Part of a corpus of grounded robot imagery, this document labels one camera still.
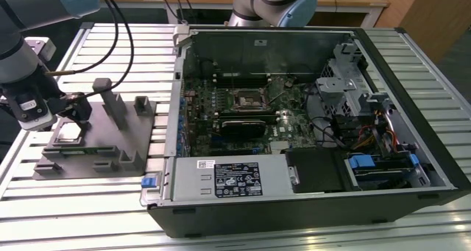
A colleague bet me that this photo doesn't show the silver CPU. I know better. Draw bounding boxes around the silver CPU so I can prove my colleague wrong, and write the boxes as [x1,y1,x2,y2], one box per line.
[54,123,83,141]

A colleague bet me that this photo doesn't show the metal socket cover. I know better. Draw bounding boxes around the metal socket cover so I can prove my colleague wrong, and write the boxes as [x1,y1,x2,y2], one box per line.
[265,78,286,105]

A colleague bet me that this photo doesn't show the CPU socket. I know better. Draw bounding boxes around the CPU socket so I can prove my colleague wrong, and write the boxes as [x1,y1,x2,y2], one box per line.
[226,88,272,111]

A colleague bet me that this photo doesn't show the grey parts rack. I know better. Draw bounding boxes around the grey parts rack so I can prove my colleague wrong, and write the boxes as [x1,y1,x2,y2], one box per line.
[31,77,158,180]

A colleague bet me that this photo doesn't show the blue power supply latch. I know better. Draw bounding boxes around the blue power supply latch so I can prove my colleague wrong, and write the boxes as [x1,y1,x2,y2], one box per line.
[139,176,158,189]

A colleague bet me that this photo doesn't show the grey case latch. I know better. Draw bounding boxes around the grey case latch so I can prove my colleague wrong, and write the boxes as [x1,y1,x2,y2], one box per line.
[171,26,196,47]

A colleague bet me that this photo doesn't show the grey power supply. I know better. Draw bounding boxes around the grey power supply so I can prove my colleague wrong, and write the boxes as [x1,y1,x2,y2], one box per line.
[171,153,293,202]

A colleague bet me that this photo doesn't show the wooden desk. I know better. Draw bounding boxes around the wooden desk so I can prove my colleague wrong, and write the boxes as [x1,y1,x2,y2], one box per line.
[98,0,390,24]

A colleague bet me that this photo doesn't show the black graphics card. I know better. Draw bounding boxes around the black graphics card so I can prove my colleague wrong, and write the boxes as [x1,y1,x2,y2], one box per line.
[216,119,266,141]

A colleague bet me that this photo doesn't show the black RAM slot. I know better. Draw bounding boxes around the black RAM slot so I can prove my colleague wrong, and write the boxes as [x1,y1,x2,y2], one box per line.
[216,118,280,122]
[217,112,277,117]
[217,115,278,120]
[214,73,268,79]
[214,77,269,82]
[218,109,277,114]
[214,80,269,85]

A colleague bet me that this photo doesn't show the silver chipset heatsink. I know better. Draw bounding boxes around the silver chipset heatsink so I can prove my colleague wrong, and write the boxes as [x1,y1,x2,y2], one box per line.
[269,140,292,154]

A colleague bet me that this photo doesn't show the green motherboard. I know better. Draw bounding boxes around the green motherboard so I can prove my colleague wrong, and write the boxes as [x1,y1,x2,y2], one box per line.
[181,76,320,157]

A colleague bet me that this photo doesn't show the black plastic shroud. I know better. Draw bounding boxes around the black plastic shroud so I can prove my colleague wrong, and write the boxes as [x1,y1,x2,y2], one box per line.
[284,148,356,194]

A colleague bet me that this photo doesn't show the silver metal drive cage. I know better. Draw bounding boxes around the silver metal drive cage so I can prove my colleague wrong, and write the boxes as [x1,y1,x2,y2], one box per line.
[314,42,370,116]

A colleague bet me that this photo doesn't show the black PC case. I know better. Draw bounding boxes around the black PC case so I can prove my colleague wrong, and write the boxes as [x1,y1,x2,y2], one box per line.
[145,24,471,239]

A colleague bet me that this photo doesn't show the blue disk carrier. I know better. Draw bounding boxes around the blue disk carrier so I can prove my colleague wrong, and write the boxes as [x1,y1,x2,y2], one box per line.
[349,156,374,169]

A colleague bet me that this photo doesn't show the metal disk bay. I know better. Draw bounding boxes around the metal disk bay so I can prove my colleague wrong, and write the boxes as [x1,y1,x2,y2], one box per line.
[344,150,433,193]

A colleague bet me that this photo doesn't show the wooden cabinet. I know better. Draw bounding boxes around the wooden cabinet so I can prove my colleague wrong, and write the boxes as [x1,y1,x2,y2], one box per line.
[376,0,471,66]

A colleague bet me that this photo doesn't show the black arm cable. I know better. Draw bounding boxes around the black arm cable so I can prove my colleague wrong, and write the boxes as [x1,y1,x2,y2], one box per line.
[59,0,133,100]

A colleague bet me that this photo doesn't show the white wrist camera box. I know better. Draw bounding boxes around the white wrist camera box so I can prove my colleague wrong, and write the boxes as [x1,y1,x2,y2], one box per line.
[5,92,58,131]

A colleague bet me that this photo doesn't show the black arm cable brass ferrule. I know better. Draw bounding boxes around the black arm cable brass ferrule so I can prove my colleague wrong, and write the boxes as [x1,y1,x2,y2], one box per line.
[43,0,129,77]

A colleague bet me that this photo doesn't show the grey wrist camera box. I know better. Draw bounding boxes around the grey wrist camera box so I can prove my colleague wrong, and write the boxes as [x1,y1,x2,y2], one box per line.
[22,36,55,62]

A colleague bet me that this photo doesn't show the black hanging cable with plug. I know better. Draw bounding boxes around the black hanging cable with plug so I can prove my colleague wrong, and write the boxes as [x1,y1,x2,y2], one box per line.
[159,0,194,25]

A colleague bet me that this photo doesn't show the yellow power wires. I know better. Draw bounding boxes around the yellow power wires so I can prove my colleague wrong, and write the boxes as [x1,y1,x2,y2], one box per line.
[348,135,374,151]

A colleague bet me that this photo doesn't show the orange wire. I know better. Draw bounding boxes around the orange wire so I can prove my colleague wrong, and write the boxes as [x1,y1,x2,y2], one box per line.
[380,131,400,152]

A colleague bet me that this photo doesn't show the silver front drive bracket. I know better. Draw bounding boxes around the silver front drive bracket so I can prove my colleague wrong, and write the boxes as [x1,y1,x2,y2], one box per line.
[360,92,420,163]

